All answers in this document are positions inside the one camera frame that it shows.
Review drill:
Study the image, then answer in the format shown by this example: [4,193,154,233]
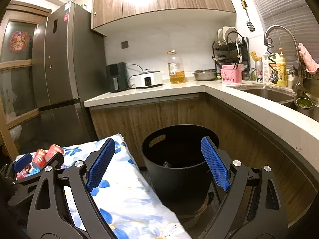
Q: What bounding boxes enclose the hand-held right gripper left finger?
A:
[27,137,117,239]

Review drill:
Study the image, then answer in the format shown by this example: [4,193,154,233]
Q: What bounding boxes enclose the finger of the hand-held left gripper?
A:
[44,153,65,171]
[5,154,33,180]

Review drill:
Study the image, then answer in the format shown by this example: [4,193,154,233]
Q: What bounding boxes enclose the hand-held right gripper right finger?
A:
[198,136,289,239]

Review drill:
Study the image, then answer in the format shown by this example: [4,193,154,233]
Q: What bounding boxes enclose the red paper cup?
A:
[45,144,65,161]
[32,149,48,168]

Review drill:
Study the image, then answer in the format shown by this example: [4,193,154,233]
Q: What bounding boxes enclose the red snack bag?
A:
[15,164,41,180]

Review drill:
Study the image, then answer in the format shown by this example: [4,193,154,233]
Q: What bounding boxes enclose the black trash bin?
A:
[142,124,220,216]

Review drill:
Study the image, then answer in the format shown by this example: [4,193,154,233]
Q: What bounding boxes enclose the blue floral tablecloth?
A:
[15,133,192,239]

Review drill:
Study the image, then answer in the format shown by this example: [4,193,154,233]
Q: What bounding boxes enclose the wooden lower cabinets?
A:
[88,92,319,229]

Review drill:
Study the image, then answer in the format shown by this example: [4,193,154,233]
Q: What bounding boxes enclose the pale kitchen countertop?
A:
[83,78,319,170]

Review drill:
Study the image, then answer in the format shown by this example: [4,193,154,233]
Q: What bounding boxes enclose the steel sink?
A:
[228,85,319,122]

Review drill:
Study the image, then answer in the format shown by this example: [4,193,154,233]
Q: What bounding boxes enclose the black air fryer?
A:
[106,62,129,93]

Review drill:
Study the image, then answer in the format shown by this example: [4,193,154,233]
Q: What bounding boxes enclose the pink utensil holder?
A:
[221,65,242,85]

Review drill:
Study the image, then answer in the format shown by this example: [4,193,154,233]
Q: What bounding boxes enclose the steel bowl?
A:
[192,69,217,81]

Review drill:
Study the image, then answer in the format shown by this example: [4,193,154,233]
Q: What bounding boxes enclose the dark grey refrigerator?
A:
[32,1,107,140]

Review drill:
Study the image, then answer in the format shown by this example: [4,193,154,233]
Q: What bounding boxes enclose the cooking oil bottle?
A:
[167,50,187,84]

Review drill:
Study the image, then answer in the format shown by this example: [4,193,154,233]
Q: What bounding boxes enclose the white electric cooker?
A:
[135,69,163,89]

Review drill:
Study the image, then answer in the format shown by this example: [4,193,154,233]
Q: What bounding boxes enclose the beer can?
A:
[255,60,264,82]

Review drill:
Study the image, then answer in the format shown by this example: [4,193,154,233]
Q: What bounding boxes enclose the wooden glass sliding door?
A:
[0,1,51,160]

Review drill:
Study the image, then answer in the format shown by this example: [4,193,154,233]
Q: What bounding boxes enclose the steel sink strainer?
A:
[295,97,314,110]

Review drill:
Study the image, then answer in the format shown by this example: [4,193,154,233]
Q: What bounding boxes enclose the black dish rack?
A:
[212,31,250,71]

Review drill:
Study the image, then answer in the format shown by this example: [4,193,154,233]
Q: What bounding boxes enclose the yellow detergent bottle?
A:
[270,48,287,87]

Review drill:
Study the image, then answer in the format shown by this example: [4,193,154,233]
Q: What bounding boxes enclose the red round door sticker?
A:
[9,30,30,53]

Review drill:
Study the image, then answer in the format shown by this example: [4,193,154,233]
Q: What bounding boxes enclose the row of white dishes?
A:
[216,26,243,45]

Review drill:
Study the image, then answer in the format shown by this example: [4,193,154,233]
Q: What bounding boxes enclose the pink cloth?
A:
[298,42,319,75]

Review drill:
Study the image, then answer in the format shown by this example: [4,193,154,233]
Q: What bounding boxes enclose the hanging slotted spatula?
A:
[240,0,256,32]

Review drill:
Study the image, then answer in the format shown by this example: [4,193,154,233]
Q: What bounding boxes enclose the steel faucet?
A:
[264,25,303,92]

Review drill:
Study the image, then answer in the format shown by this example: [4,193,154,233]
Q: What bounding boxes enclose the window blinds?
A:
[245,0,319,63]

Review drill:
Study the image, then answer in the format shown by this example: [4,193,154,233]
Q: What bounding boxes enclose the black power cable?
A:
[127,63,144,89]

